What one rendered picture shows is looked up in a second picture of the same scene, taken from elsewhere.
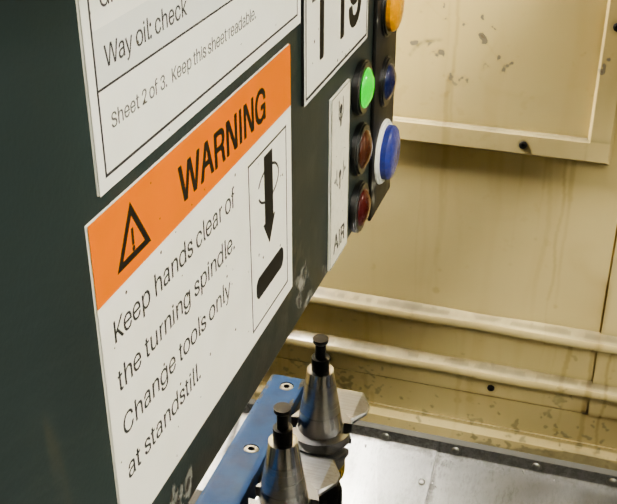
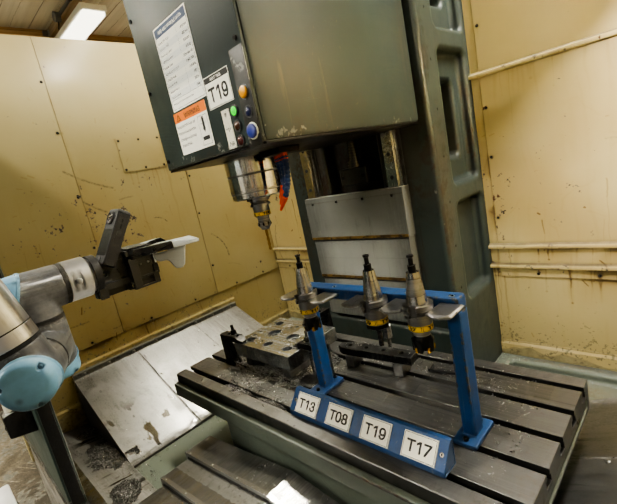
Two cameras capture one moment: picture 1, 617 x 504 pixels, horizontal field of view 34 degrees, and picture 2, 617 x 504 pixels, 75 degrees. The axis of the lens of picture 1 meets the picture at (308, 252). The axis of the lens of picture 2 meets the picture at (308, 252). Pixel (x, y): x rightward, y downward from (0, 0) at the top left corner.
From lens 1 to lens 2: 1.31 m
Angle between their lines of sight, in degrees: 109
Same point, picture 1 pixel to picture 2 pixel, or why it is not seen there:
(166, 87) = (180, 102)
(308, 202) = (218, 130)
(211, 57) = (186, 99)
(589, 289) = not seen: outside the picture
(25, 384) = (170, 127)
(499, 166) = not seen: outside the picture
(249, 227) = (199, 126)
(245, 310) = (201, 140)
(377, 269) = not seen: outside the picture
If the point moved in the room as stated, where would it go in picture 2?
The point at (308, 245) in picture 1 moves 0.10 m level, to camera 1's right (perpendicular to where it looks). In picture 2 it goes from (220, 139) to (191, 140)
